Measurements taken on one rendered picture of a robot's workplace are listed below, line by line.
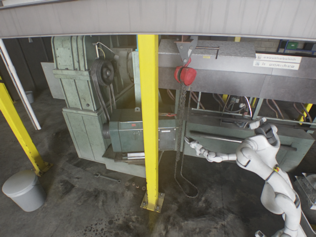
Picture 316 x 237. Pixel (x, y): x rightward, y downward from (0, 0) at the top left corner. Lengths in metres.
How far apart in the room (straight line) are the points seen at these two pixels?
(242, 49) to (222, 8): 1.07
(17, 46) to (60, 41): 4.06
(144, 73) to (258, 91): 1.44
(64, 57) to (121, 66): 0.63
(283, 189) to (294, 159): 1.67
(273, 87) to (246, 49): 0.52
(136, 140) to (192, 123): 0.82
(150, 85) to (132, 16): 0.40
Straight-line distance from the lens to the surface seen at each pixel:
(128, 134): 1.69
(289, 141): 2.49
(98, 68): 1.74
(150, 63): 0.96
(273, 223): 2.22
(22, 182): 2.16
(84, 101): 2.01
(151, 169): 1.47
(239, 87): 2.00
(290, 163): 2.74
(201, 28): 0.95
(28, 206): 2.30
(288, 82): 2.14
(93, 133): 2.14
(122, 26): 1.06
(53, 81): 5.02
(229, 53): 1.89
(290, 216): 1.16
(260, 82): 2.03
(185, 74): 1.34
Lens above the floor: 1.72
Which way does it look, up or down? 31 degrees down
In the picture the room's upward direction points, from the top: straight up
